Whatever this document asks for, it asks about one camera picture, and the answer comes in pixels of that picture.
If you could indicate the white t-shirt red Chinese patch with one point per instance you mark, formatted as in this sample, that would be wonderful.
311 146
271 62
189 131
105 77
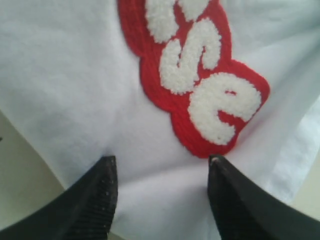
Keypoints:
164 89

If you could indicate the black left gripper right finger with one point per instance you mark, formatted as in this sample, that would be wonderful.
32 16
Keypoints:
244 211

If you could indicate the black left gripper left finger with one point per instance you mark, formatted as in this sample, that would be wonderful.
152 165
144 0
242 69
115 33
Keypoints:
85 211

